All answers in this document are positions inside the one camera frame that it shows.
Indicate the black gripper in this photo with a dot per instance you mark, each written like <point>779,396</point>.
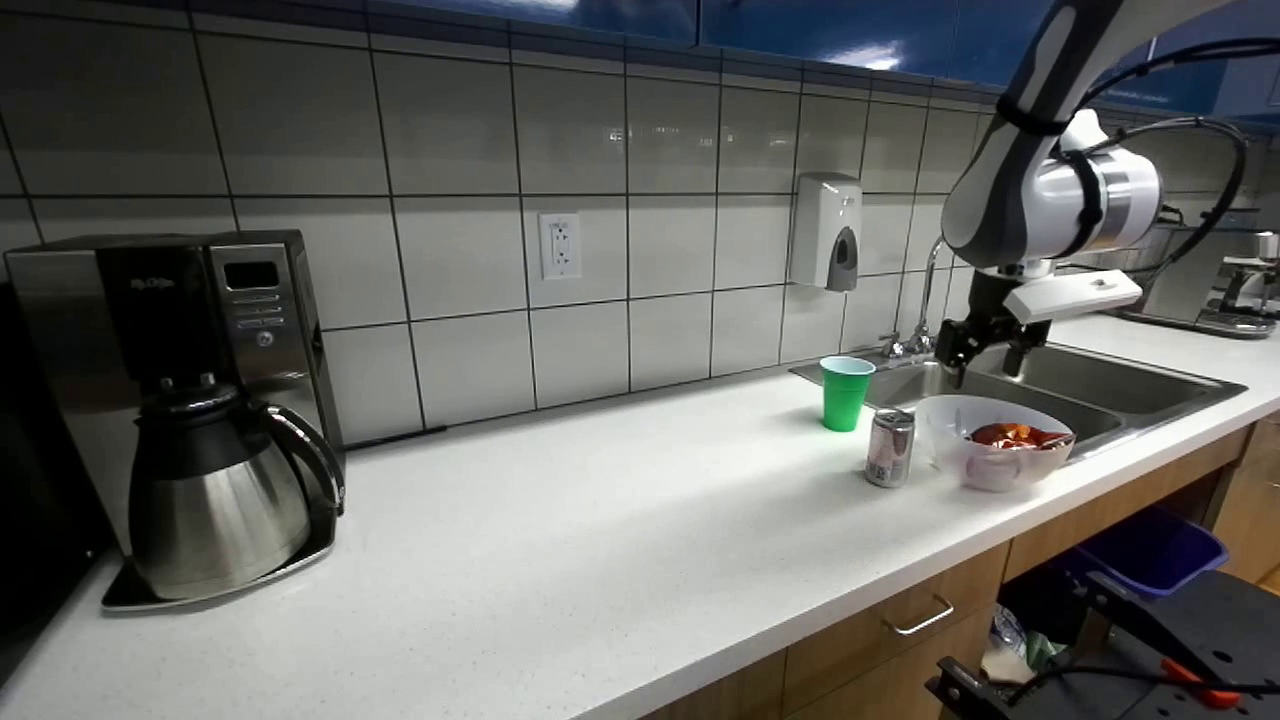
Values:
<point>991,321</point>

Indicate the red doritos chip packet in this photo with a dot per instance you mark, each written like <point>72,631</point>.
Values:
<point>1016,437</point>

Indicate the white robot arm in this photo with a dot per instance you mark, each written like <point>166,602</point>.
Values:
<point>1048,185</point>

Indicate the clear plastic bowl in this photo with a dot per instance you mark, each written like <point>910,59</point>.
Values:
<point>945,422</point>

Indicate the chrome sink faucet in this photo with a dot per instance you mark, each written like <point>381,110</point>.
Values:
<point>918,343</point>

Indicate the stainless steel double sink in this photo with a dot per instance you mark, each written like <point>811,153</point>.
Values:
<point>1094,394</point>

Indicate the green plastic cup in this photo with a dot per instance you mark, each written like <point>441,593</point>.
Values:
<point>844,385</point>

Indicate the silver soda can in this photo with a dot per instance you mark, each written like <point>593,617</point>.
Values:
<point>888,448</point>

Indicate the blue bin under counter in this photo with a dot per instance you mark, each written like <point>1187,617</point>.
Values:
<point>1152,554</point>

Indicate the blue upper cabinets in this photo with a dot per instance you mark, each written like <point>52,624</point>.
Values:
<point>960,43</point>

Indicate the wooden lower drawer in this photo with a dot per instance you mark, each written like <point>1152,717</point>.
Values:
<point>879,662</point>

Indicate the black tripod stand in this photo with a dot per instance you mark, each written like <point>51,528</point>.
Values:
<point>1198,655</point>

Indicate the steel coffee carafe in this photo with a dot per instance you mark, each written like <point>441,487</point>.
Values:
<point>224,488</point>

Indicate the black coffee maker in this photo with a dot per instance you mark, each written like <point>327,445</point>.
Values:
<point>133,319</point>

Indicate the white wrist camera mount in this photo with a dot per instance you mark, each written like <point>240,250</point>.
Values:
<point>1070,292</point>

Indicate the white wall soap dispenser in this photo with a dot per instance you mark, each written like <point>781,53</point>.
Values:
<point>824,234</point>

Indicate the white wall power outlet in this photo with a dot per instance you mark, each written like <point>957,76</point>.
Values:
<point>561,246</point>

